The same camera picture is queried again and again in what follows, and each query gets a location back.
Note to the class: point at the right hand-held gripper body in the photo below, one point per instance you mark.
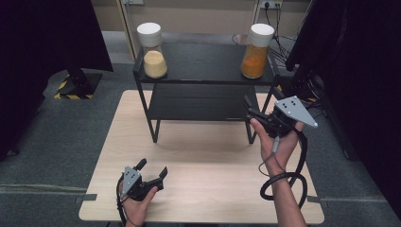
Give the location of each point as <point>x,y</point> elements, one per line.
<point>293,110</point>

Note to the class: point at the orange powder jar white lid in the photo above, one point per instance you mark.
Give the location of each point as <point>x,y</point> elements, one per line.
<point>254,60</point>

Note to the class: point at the person's right hand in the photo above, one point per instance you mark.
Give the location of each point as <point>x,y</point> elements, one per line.
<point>283,151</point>

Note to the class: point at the person's left hand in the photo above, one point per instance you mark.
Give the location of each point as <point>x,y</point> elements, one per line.
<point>137,211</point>

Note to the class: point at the black stand base striped tape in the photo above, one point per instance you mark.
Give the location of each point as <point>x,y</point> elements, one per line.
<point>80,85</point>

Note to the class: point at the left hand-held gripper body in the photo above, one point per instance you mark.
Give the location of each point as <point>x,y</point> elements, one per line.
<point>130,179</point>

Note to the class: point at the black two-tier shelf rack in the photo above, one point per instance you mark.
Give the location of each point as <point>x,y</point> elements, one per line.
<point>205,60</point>

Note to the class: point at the white wall outlet with plugs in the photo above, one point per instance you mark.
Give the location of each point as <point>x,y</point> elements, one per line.
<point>270,3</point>

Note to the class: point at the grey tape strip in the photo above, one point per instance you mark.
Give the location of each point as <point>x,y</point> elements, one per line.
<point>317,199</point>
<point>85,198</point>

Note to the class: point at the pale yellow powder jar white lid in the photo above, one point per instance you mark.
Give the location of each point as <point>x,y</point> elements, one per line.
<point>154,63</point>

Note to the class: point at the black curtain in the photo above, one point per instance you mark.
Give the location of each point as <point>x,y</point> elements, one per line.
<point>41,47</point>
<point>362,78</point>

